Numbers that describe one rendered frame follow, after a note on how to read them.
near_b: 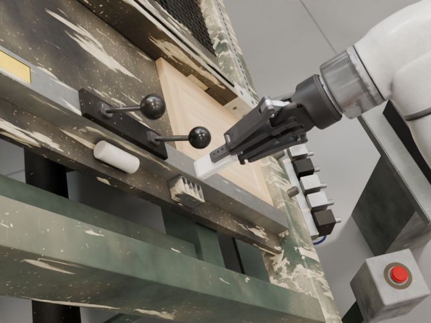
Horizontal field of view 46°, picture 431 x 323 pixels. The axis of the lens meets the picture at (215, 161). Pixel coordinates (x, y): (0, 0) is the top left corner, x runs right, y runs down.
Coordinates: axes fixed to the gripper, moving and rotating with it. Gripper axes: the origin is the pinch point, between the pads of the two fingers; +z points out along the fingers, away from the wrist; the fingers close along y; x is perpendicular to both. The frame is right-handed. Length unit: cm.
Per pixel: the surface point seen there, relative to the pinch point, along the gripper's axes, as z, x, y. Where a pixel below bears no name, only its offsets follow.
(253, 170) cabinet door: 14, 25, 51
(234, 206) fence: 13.3, 8.3, 31.5
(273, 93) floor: 28, 123, 154
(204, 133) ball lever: 0.0, 5.0, -1.0
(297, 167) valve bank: 9, 33, 75
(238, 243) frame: 54, 37, 115
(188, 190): 12.6, 5.2, 11.7
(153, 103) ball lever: 0.5, 4.8, -13.3
